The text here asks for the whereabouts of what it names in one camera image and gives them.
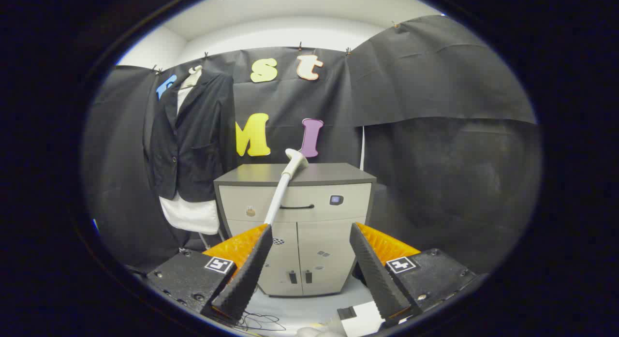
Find white garment steamer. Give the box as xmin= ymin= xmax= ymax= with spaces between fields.
xmin=264 ymin=148 xmax=309 ymax=226

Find thin black cables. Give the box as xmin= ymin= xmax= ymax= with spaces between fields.
xmin=232 ymin=310 xmax=287 ymax=333

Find black jacket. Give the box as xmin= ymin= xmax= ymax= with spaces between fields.
xmin=143 ymin=71 xmax=237 ymax=202

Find white clothes hanger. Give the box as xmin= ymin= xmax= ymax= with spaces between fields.
xmin=180 ymin=65 xmax=204 ymax=89

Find white paper sheet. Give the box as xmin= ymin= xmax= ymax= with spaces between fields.
xmin=337 ymin=301 xmax=385 ymax=337

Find grey cabinet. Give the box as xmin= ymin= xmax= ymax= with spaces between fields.
xmin=214 ymin=163 xmax=378 ymax=297

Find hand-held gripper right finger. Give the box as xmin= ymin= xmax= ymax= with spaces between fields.
xmin=349 ymin=222 xmax=477 ymax=328

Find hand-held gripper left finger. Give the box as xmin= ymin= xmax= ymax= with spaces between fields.
xmin=147 ymin=223 xmax=274 ymax=323

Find black backdrop cloth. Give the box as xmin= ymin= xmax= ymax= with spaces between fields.
xmin=82 ymin=14 xmax=542 ymax=279

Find white shirt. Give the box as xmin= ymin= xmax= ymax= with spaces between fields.
xmin=159 ymin=66 xmax=221 ymax=235

